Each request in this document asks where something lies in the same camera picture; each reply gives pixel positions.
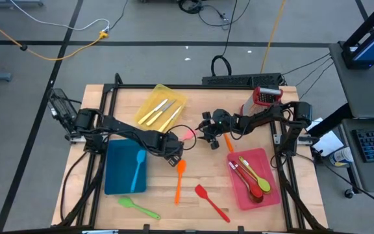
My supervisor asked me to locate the black cable bundle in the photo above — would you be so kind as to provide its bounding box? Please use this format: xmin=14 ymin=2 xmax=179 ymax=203
xmin=177 ymin=0 xmax=251 ymax=31

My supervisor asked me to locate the blue silicone spatula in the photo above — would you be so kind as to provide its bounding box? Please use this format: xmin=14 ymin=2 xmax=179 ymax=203
xmin=130 ymin=149 xmax=147 ymax=193

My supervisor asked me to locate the black power strip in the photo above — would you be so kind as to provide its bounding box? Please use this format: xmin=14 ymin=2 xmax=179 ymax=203
xmin=201 ymin=72 xmax=284 ymax=88

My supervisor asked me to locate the steel box grater red handle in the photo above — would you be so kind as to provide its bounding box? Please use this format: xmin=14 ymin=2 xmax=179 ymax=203
xmin=240 ymin=86 xmax=284 ymax=118

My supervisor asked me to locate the black hanging looped cable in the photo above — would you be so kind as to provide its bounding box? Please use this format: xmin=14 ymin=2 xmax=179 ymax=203
xmin=210 ymin=0 xmax=238 ymax=77

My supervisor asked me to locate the black desk leg bar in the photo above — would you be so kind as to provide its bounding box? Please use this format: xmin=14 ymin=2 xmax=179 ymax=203
xmin=306 ymin=103 xmax=353 ymax=138

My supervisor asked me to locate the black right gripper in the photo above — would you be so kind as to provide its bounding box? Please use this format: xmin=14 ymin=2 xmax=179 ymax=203
xmin=197 ymin=109 xmax=240 ymax=150

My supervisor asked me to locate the long grey floor bar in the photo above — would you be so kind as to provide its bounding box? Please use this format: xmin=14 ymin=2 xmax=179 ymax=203
xmin=0 ymin=0 xmax=44 ymax=8

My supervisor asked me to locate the yellow extension cable with plug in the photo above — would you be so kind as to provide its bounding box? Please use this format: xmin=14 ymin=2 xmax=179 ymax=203
xmin=0 ymin=11 xmax=109 ymax=62

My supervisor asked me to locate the pink silicone spatula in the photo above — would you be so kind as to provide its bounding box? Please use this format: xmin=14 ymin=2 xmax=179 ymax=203
xmin=181 ymin=129 xmax=197 ymax=142

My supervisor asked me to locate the green silicone spoon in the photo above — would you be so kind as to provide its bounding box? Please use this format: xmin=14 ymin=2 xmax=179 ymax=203
xmin=238 ymin=155 xmax=271 ymax=194

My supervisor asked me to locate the white and blue bottle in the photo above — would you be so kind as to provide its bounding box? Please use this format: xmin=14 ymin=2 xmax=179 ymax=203
xmin=329 ymin=146 xmax=355 ymax=168

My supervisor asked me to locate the red silicone spoon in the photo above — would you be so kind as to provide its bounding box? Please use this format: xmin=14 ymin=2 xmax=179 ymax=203
xmin=231 ymin=161 xmax=264 ymax=200

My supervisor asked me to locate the white paper sheet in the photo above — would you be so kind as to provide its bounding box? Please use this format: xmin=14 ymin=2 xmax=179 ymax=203
xmin=305 ymin=117 xmax=345 ymax=157

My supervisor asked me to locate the black metal table frame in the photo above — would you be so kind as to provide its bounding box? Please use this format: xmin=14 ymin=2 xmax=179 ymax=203
xmin=56 ymin=73 xmax=329 ymax=234

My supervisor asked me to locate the pink plastic bin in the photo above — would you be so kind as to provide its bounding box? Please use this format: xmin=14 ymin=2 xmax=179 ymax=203
xmin=227 ymin=148 xmax=281 ymax=211

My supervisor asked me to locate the yellow plastic bin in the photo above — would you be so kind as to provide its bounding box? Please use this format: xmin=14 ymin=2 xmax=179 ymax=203
xmin=134 ymin=83 xmax=188 ymax=133

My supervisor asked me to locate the green silicone spatula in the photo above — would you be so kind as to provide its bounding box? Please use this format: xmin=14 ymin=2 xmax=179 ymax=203
xmin=118 ymin=196 xmax=161 ymax=220

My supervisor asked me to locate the black mesh control box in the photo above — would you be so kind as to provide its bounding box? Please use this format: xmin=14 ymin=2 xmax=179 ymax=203
xmin=47 ymin=88 xmax=79 ymax=134

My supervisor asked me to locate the grey keyboard desk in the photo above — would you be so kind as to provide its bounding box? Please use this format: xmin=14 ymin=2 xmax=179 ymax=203
xmin=341 ymin=117 xmax=374 ymax=193

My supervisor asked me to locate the red silicone spatula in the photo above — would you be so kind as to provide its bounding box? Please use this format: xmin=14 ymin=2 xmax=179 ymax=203
xmin=194 ymin=184 xmax=231 ymax=224

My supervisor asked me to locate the white floor cable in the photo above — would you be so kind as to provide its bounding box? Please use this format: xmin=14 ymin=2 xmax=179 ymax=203
xmin=8 ymin=0 xmax=110 ymax=32

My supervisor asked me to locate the cream handled table knife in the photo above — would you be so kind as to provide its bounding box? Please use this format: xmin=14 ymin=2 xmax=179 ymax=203
xmin=158 ymin=105 xmax=183 ymax=133
xmin=137 ymin=98 xmax=169 ymax=125
xmin=145 ymin=100 xmax=177 ymax=127

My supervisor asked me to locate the orange silicone spatula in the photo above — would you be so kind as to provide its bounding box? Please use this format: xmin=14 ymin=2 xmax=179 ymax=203
xmin=174 ymin=159 xmax=187 ymax=206
xmin=223 ymin=132 xmax=235 ymax=153

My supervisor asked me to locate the silver metal bracket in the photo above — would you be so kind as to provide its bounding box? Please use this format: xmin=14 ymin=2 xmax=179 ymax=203
xmin=81 ymin=229 xmax=119 ymax=234

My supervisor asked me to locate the yellow hanging cable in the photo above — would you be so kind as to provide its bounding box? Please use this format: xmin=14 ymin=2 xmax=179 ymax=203
xmin=260 ymin=0 xmax=287 ymax=74

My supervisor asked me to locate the blue plastic bin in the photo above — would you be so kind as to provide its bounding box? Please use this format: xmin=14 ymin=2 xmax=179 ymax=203
xmin=104 ymin=138 xmax=148 ymax=196

